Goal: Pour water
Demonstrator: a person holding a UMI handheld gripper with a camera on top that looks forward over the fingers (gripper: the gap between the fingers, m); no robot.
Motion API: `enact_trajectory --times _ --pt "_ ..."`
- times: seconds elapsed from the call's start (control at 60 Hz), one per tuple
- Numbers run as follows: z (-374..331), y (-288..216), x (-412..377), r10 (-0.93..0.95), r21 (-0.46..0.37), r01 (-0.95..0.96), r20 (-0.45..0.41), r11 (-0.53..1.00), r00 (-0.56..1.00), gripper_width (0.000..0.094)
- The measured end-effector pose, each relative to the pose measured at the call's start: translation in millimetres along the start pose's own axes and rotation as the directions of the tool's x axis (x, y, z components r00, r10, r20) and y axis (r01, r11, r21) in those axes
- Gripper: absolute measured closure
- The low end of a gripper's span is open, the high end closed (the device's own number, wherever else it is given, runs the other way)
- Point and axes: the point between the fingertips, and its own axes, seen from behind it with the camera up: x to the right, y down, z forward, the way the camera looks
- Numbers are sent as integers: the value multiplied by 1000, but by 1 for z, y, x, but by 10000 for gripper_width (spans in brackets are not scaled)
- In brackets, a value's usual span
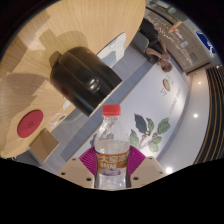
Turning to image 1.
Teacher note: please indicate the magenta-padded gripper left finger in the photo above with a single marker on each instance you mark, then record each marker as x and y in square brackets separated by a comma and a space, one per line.
[76, 171]

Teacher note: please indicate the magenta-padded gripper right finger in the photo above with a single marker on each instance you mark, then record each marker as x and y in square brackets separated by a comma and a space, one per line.
[146, 170]

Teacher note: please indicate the clear red-capped water bottle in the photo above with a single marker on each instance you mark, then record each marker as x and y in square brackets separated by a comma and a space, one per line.
[112, 146]

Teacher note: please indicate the brown cardboard box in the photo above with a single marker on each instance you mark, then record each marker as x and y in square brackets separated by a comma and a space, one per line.
[44, 145]

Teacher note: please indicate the flat round red coaster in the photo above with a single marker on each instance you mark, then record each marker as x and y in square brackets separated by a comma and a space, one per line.
[30, 123]

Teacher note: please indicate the round ceiling spotlights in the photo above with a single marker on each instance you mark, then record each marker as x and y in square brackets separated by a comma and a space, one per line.
[195, 115]

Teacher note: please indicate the dark glazed mug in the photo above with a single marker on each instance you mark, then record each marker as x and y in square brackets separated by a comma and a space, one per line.
[80, 76]

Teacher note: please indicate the grey upholstered chair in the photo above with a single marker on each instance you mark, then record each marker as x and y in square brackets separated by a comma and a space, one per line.
[141, 41]

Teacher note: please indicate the person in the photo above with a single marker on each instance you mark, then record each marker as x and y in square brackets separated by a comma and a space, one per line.
[153, 36]

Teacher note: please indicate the blue and white sign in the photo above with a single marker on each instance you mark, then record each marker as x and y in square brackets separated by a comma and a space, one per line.
[204, 41]

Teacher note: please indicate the small round pedestal table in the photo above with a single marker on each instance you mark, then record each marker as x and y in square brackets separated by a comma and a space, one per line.
[175, 27]

